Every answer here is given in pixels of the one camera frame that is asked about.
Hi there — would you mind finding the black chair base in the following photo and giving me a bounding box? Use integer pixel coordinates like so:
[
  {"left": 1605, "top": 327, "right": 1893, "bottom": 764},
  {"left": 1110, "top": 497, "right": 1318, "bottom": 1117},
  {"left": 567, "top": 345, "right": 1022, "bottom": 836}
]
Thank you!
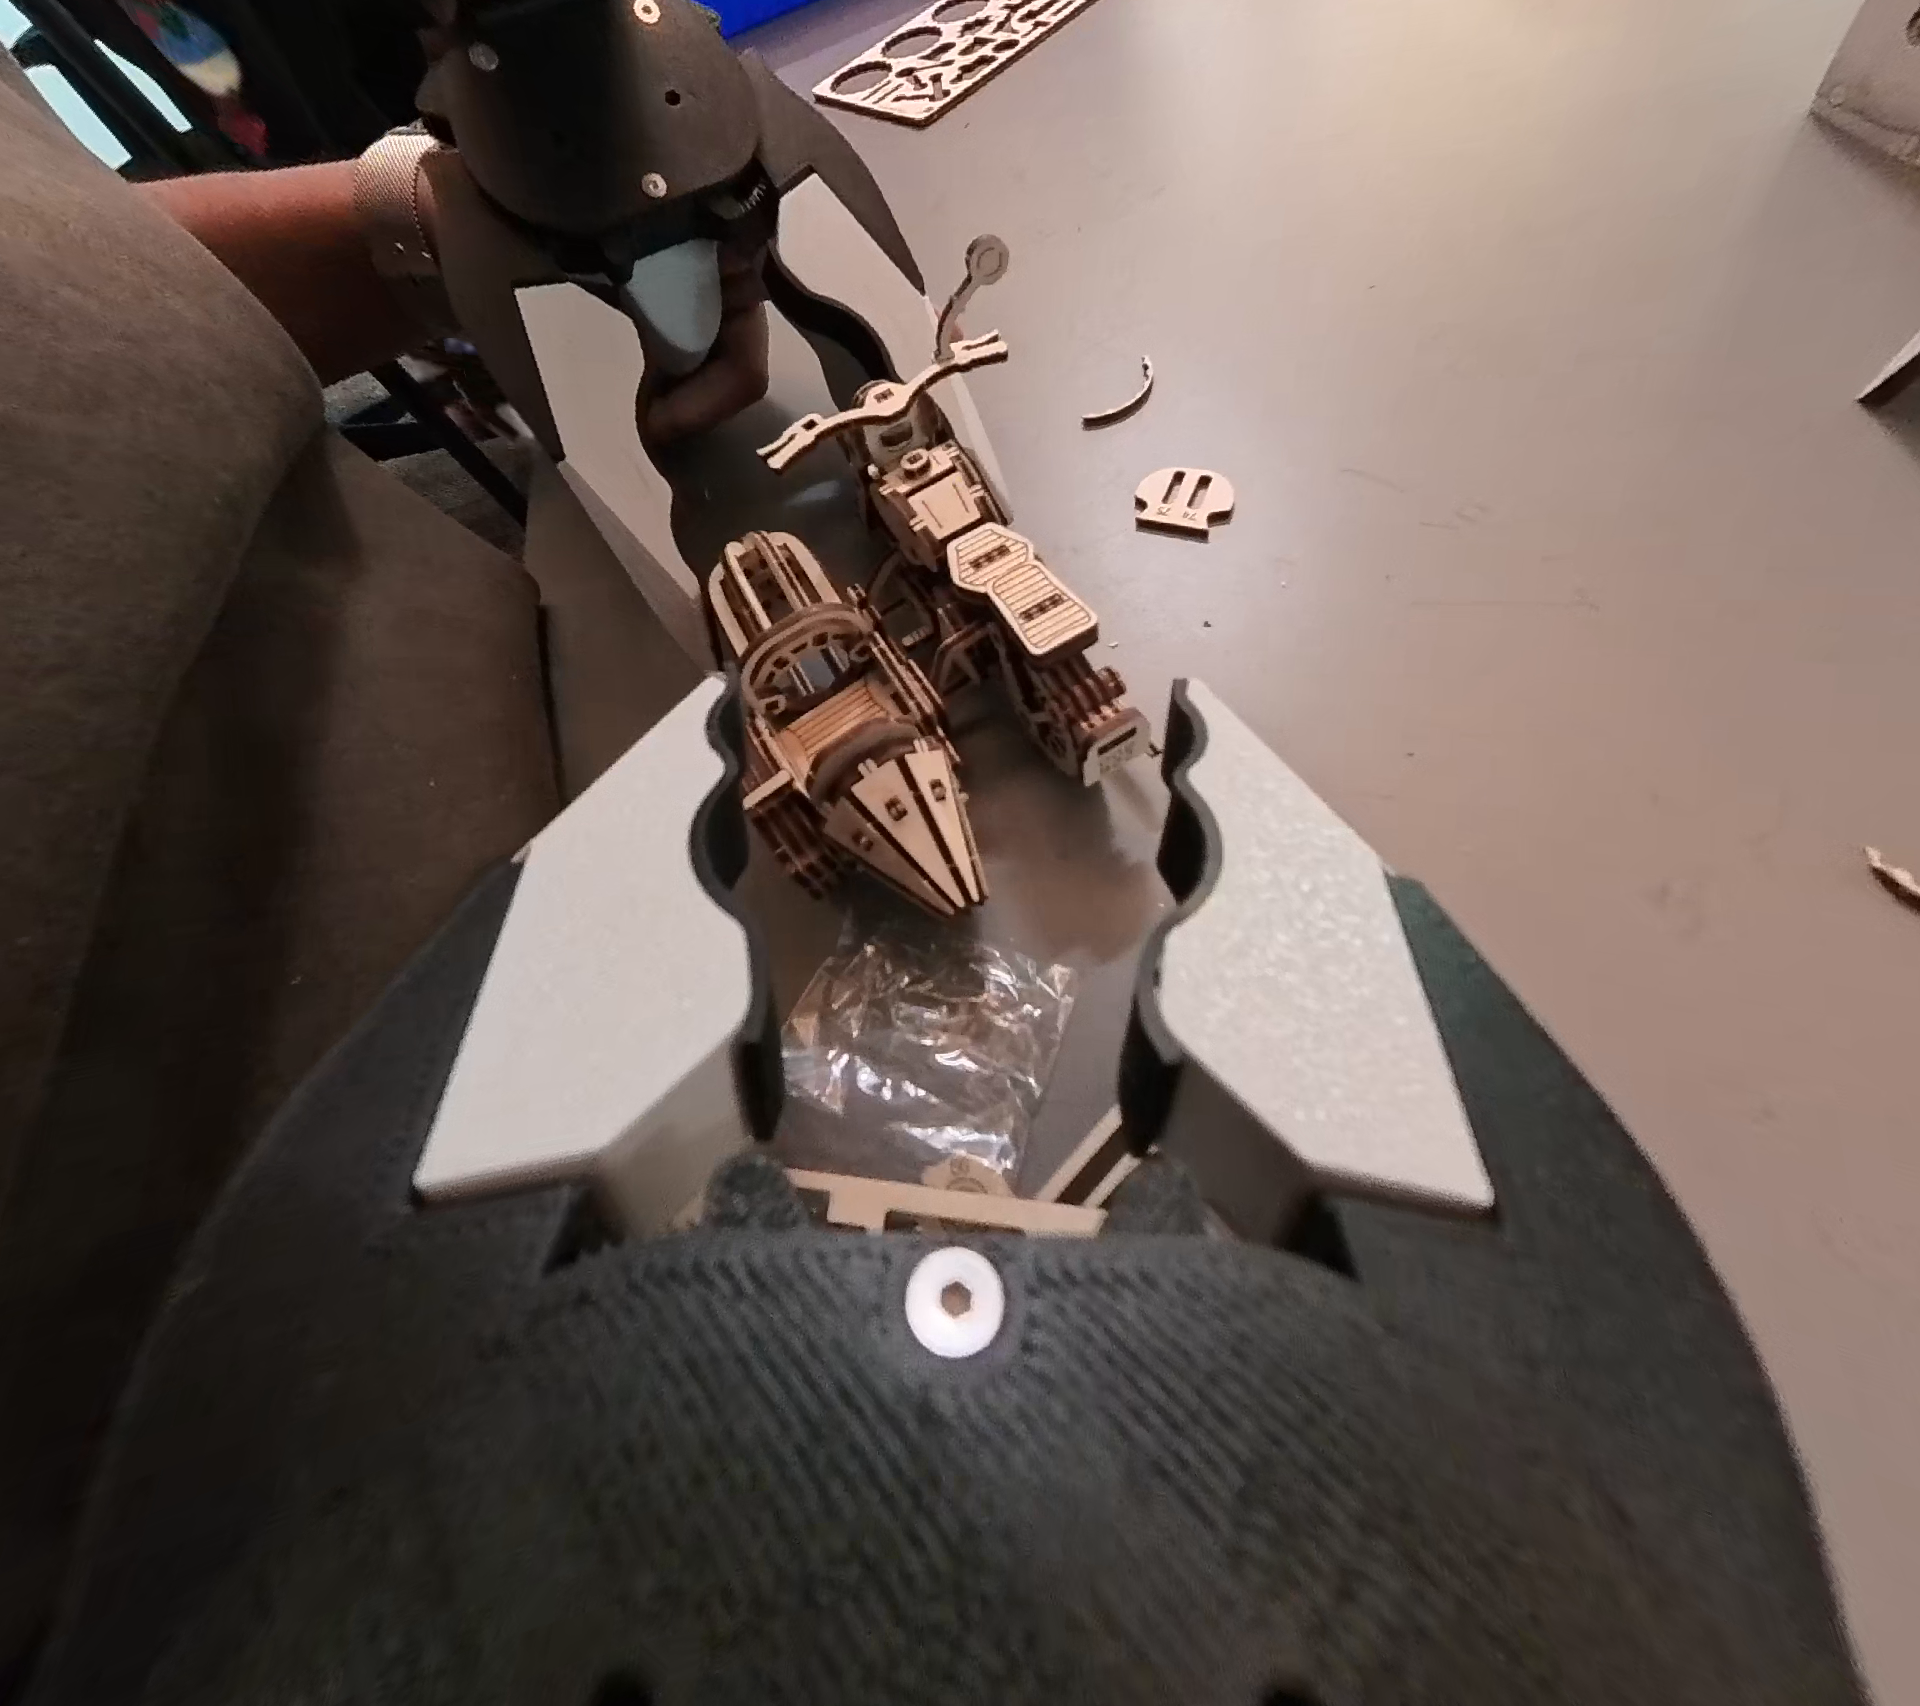
[{"left": 317, "top": 338, "right": 534, "bottom": 527}]

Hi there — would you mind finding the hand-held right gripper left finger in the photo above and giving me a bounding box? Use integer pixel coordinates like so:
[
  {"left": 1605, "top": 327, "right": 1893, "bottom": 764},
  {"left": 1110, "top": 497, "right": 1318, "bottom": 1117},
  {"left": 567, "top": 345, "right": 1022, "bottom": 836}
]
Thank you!
[{"left": 408, "top": 668, "right": 790, "bottom": 1235}]

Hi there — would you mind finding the clear plastic parts bag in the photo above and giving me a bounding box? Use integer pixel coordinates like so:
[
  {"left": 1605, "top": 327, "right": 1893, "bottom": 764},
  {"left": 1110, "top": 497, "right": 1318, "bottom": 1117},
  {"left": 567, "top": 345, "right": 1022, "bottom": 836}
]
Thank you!
[{"left": 777, "top": 925, "right": 1078, "bottom": 1172}]

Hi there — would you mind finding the round slotted wooden piece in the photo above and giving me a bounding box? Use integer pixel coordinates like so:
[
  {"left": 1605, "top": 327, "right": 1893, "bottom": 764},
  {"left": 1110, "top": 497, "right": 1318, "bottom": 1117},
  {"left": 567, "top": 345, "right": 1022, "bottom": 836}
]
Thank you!
[{"left": 1136, "top": 464, "right": 1236, "bottom": 541}]

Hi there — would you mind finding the person's brown clothing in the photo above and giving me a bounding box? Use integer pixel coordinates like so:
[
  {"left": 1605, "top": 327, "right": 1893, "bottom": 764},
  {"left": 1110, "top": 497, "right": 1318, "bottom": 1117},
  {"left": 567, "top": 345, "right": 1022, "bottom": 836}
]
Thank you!
[{"left": 0, "top": 50, "right": 564, "bottom": 1303}]

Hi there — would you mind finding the grey desk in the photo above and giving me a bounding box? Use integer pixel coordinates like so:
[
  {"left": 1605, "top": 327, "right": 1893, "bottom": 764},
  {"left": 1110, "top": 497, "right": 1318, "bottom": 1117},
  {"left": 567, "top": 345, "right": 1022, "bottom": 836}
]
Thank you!
[{"left": 515, "top": 0, "right": 1920, "bottom": 1706}]

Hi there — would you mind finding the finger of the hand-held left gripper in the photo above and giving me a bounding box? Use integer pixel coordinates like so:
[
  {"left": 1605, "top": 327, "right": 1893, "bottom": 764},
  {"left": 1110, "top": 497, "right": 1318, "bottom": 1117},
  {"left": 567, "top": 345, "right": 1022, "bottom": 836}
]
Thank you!
[
  {"left": 731, "top": 50, "right": 930, "bottom": 393},
  {"left": 419, "top": 146, "right": 713, "bottom": 693}
]

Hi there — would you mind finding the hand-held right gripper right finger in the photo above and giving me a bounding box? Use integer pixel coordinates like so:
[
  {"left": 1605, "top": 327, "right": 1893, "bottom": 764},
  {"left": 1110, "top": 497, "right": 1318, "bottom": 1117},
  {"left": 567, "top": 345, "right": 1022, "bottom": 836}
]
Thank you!
[{"left": 1115, "top": 674, "right": 1503, "bottom": 1257}]

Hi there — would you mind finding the person's left forearm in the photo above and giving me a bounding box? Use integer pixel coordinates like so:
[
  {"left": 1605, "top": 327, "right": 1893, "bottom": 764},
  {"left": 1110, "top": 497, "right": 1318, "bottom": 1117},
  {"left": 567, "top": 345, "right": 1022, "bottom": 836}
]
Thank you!
[{"left": 142, "top": 160, "right": 376, "bottom": 387}]

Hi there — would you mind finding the wooden puzzle sheet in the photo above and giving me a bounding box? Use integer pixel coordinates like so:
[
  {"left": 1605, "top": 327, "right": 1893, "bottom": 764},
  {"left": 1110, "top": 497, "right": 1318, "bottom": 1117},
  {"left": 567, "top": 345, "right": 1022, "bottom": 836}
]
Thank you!
[
  {"left": 778, "top": 1105, "right": 1143, "bottom": 1239},
  {"left": 809, "top": 0, "right": 1150, "bottom": 130}
]

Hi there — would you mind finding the dark printed cloth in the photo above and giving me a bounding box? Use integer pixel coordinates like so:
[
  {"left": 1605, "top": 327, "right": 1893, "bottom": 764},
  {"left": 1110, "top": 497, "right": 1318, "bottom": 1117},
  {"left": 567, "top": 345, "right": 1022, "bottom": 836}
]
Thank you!
[{"left": 0, "top": 0, "right": 309, "bottom": 169}]

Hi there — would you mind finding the silver bracelet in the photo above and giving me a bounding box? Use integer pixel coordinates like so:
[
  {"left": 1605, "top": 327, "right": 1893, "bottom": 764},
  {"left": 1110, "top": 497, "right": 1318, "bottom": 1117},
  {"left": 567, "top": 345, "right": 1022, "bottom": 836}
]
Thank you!
[{"left": 349, "top": 130, "right": 443, "bottom": 290}]

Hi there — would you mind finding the wooden motorcycle sidecar model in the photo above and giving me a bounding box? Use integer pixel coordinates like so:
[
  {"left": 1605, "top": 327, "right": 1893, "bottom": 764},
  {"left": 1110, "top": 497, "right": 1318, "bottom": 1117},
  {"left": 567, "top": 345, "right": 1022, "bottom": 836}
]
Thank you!
[{"left": 702, "top": 234, "right": 1159, "bottom": 917}]

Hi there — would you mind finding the person's left hand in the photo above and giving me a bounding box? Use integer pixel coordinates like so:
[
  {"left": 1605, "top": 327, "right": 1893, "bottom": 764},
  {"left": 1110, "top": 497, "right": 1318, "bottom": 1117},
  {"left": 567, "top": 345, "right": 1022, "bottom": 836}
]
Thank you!
[{"left": 641, "top": 356, "right": 770, "bottom": 449}]

